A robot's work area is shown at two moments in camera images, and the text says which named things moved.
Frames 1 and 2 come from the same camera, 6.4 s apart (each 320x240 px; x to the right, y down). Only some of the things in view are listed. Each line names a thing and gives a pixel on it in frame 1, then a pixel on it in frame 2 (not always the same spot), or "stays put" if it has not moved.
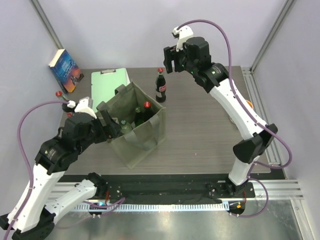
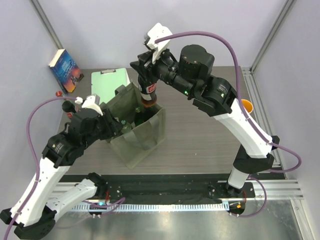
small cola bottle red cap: [160, 86] → [151, 89]
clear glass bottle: [125, 127] stays put
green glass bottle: [139, 118] stays put
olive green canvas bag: [146, 136] stays put
